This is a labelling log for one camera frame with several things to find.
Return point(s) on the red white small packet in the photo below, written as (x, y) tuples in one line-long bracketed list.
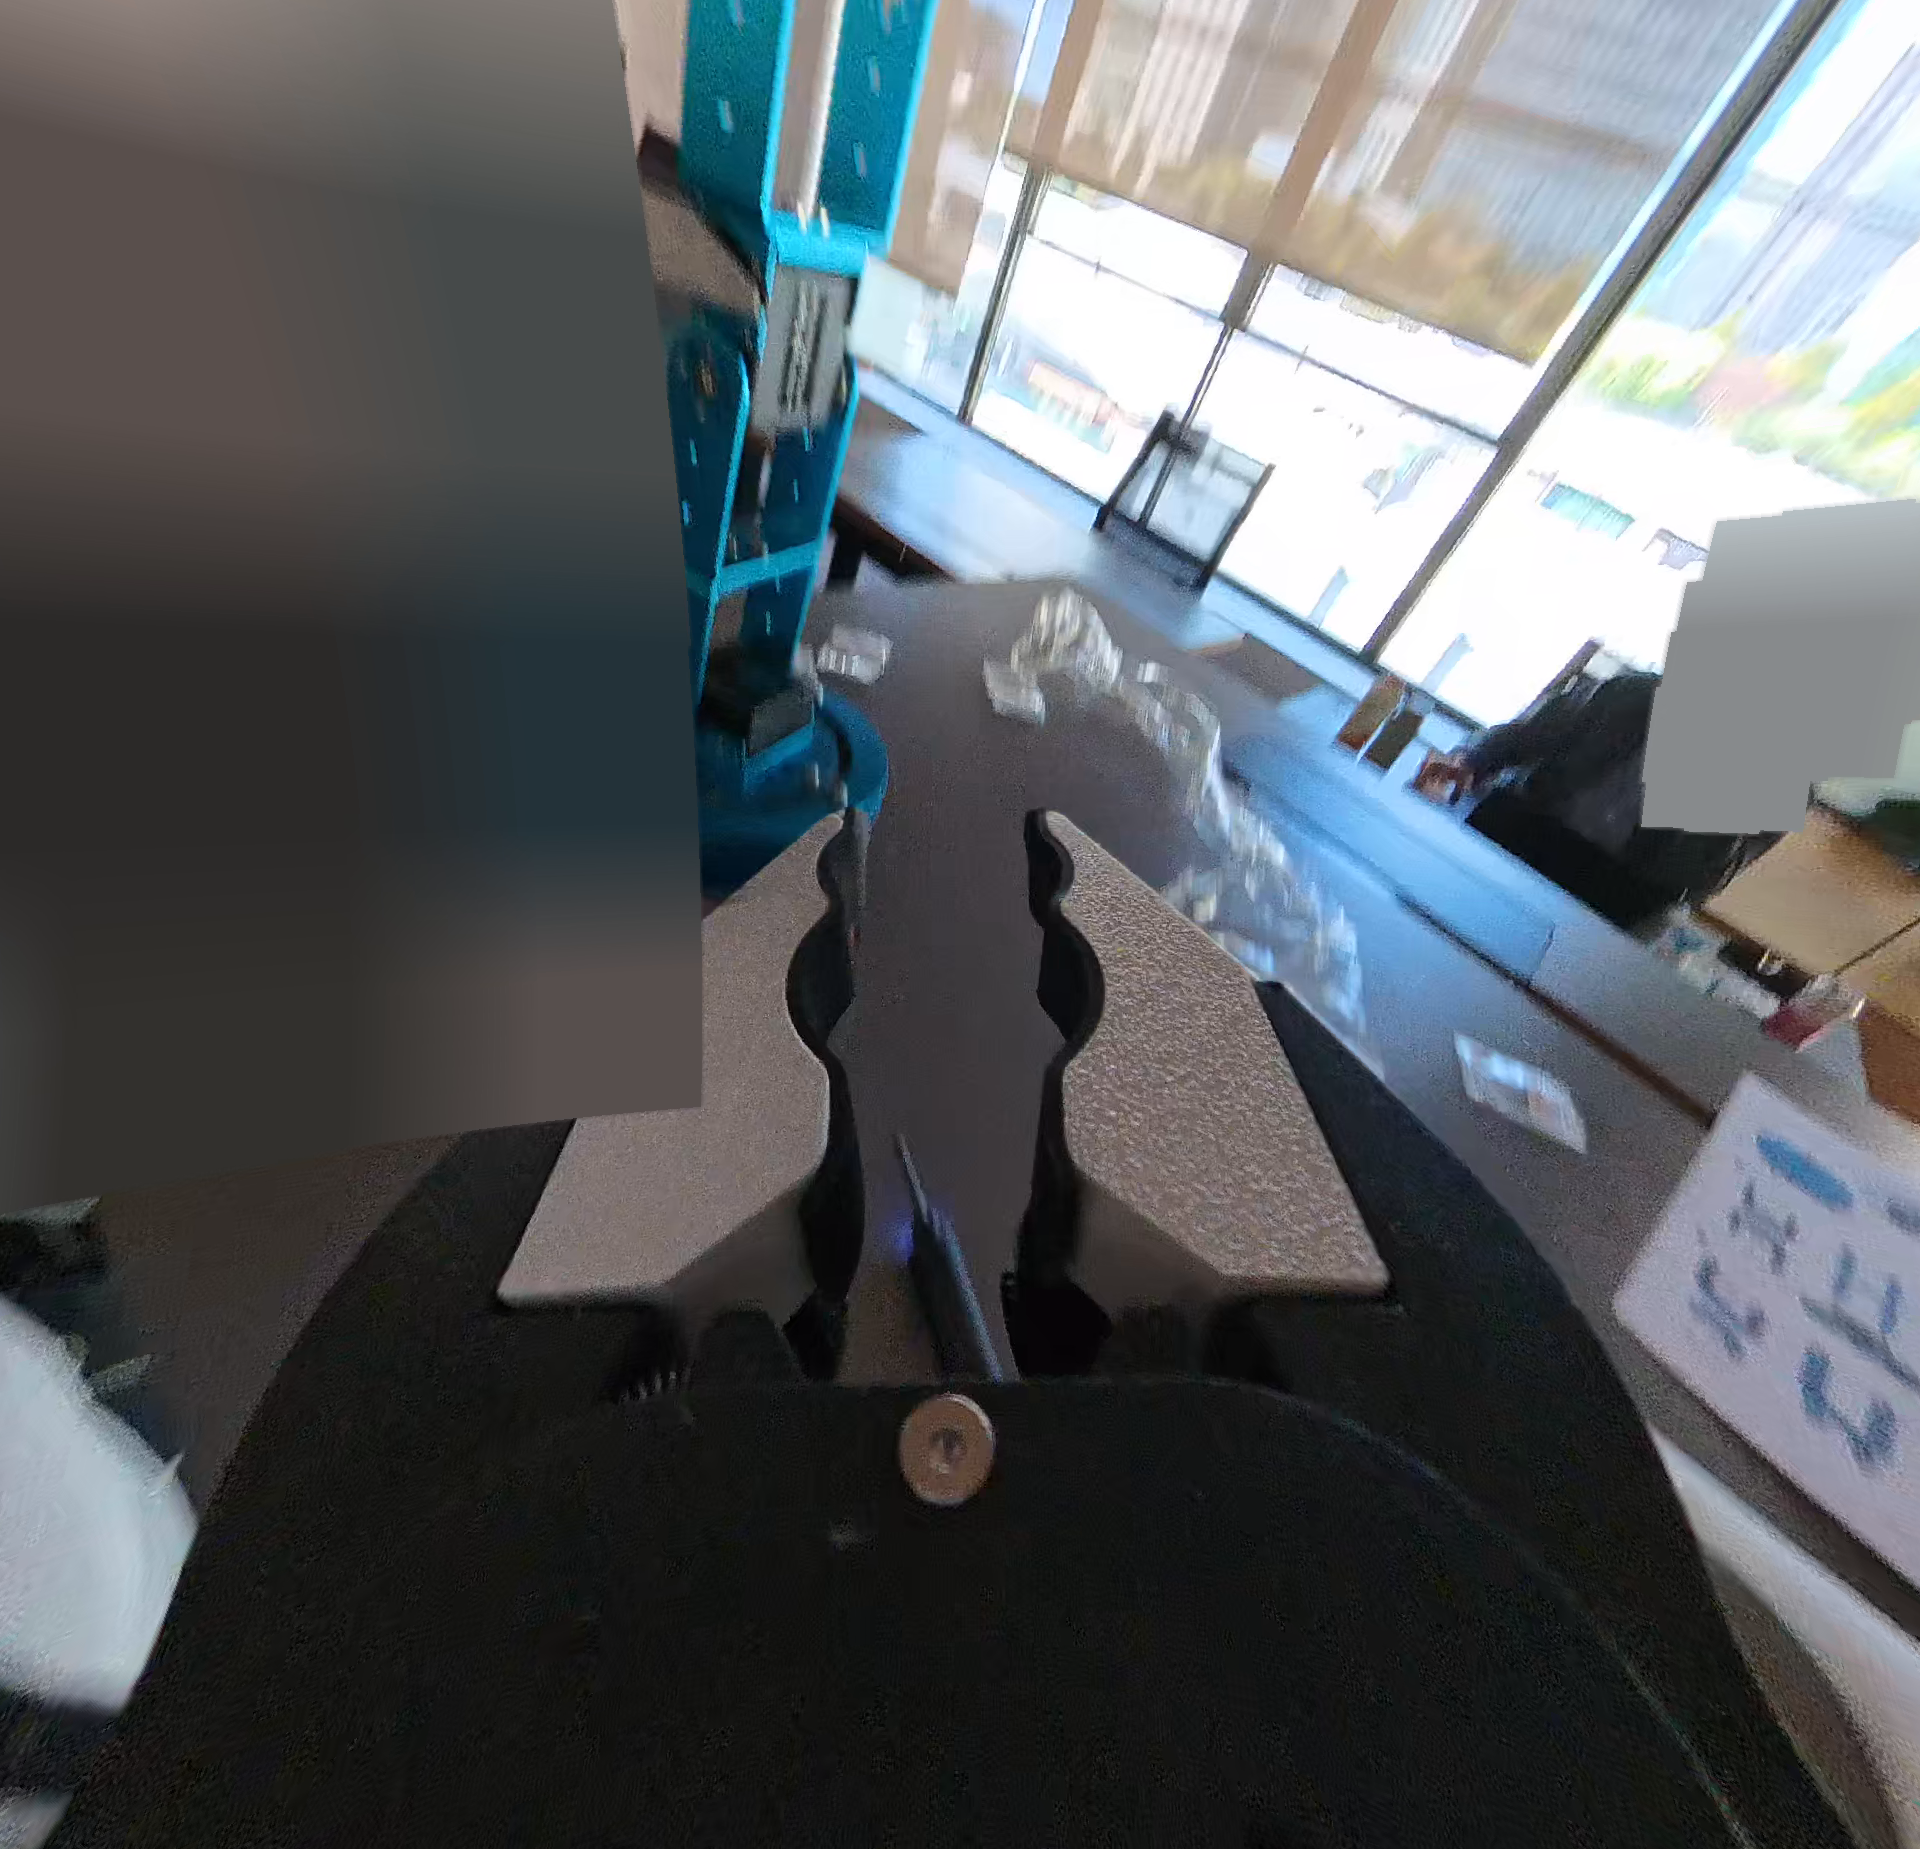
[(1815, 1014)]

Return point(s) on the printed instruction sheet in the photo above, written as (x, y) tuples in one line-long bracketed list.
[(1801, 1279)]

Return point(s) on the large window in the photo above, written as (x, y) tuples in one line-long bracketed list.
[(1350, 439)]

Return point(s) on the clear bag with dark parts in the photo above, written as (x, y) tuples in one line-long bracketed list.
[(854, 653)]

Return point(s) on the crumpled clear plastic wrap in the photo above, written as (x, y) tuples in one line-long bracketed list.
[(1244, 860)]

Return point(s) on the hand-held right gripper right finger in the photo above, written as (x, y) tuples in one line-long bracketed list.
[(1201, 1130)]

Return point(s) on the blue toy robot arm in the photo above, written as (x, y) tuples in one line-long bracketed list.
[(871, 79)]

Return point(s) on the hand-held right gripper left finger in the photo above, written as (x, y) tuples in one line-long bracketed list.
[(705, 1189)]

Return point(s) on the small brown box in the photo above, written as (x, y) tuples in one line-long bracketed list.
[(1382, 725)]

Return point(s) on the small clear plastic bag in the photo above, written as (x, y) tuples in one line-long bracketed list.
[(1519, 1092)]

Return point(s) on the black metal frame stand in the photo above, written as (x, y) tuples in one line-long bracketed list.
[(1184, 507)]

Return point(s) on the cardboard box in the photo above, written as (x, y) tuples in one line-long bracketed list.
[(1831, 889)]

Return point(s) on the distant dark desk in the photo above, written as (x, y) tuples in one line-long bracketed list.
[(975, 516)]

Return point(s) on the neighbouring dark desk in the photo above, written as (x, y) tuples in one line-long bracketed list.
[(1440, 860)]

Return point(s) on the beige roller blind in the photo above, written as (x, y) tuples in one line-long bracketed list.
[(1350, 125)]

